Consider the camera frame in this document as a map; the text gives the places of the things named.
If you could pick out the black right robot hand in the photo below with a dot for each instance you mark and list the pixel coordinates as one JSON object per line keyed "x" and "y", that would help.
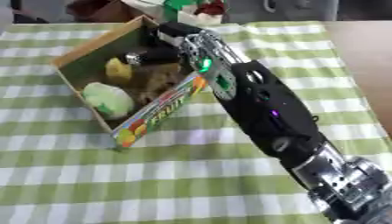
{"x": 166, "y": 39}

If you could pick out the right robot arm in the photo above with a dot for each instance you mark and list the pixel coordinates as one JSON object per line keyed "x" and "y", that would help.
{"x": 265, "y": 108}

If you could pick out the tan cardboard box fruit print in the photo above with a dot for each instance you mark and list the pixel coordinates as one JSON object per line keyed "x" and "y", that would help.
{"x": 153, "y": 116}

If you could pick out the brown soft toy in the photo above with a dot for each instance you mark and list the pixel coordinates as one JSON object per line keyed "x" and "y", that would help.
{"x": 153, "y": 80}

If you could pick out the yellow toy fruit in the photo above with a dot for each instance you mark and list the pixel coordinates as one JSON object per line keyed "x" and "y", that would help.
{"x": 118, "y": 71}

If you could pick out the pale green toy fruit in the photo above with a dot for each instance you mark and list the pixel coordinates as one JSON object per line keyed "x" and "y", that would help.
{"x": 108, "y": 99}

